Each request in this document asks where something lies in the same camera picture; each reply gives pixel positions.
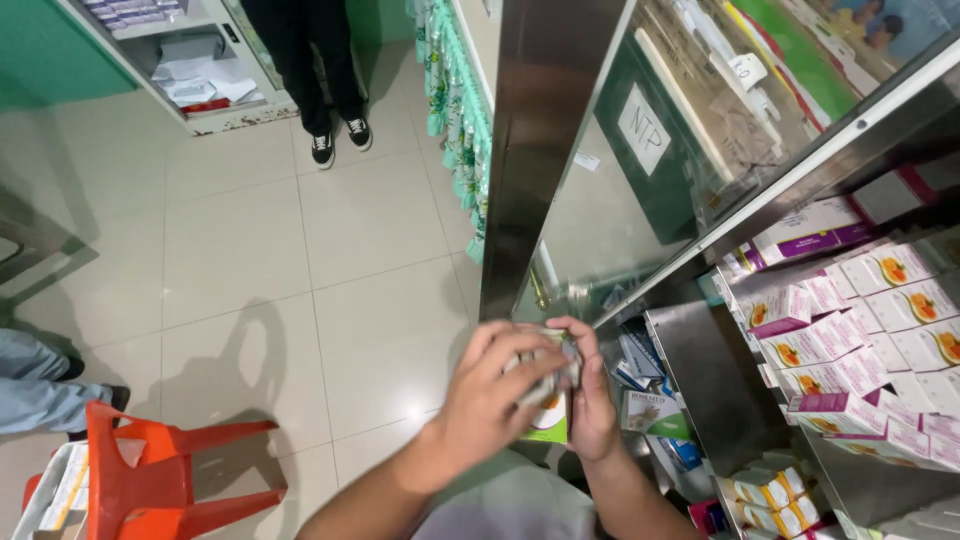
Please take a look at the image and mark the carton of medicine boxes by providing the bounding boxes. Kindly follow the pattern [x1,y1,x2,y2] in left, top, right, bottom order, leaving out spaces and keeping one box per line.
[11,439,148,540]

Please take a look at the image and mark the green white medicine box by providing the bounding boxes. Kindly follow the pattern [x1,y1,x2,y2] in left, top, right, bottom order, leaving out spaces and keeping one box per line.
[517,390,573,445]

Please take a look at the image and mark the person's grey shirt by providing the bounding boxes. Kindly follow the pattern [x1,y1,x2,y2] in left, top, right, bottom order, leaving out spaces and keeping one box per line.
[411,448,601,540]

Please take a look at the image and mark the person's right hand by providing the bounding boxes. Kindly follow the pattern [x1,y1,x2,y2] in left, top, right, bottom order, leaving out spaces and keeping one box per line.
[546,315,625,463]

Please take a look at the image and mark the silver blister strip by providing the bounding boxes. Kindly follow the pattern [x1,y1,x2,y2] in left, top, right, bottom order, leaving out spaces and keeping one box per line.
[502,328,585,410]

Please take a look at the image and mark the green white glove box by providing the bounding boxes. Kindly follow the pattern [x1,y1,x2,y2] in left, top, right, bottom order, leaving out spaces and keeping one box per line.
[621,390,693,441]

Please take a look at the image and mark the row of purple white boxes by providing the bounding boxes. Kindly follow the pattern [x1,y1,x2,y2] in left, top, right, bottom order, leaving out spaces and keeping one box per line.
[721,196,876,276]

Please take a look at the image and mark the white paper label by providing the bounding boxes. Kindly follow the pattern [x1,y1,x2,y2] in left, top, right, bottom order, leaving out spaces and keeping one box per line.
[616,82,673,178]

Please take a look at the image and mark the white metal cabinet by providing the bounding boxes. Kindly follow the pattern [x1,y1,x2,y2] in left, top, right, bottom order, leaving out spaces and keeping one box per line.
[52,0,301,138]

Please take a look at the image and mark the pile of pink white boxes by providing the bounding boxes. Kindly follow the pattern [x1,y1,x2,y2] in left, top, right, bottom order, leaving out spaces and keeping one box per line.
[731,238,960,474]

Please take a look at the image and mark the yellow green medicine boxes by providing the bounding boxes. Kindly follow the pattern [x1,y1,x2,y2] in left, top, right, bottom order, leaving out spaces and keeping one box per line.
[731,465,823,540]

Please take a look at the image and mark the blue white packets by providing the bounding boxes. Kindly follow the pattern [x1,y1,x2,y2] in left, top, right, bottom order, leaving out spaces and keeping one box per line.
[609,322,670,393]

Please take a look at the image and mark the brass door handle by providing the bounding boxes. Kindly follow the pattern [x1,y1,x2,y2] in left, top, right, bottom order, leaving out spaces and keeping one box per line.
[528,265,553,313]

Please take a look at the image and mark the orange plastic stool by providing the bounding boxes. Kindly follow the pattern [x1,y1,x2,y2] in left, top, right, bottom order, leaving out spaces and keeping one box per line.
[22,400,289,540]

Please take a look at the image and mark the green floral curtain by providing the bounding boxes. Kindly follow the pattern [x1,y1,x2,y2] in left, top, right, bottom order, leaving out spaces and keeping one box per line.
[408,0,496,265]

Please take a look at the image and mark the heap of white papers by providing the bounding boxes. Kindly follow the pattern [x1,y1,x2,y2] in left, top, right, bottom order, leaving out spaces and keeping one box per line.
[150,54,265,108]

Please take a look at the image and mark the person's left hand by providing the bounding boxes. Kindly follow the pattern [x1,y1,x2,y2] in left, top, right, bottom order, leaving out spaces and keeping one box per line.
[426,321,580,493]

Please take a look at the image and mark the small white paper tag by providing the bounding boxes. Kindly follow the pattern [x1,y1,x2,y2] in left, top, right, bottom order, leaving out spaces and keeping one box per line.
[727,54,769,92]

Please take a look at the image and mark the steel cabinet with glass door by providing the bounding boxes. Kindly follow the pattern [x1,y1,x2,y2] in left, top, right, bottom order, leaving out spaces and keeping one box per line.
[480,0,960,540]

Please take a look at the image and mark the pink small box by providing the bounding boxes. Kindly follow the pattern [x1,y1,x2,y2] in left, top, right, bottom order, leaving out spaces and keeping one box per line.
[687,498,733,538]

